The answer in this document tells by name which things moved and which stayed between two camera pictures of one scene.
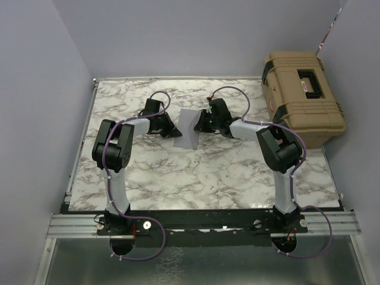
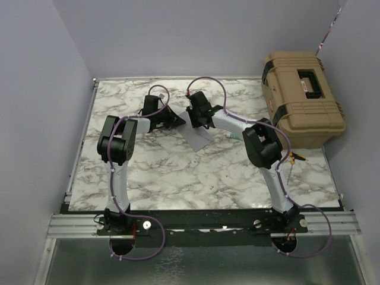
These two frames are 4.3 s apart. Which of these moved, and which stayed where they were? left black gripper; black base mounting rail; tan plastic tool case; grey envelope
Moved: grey envelope; left black gripper
Stayed: black base mounting rail; tan plastic tool case
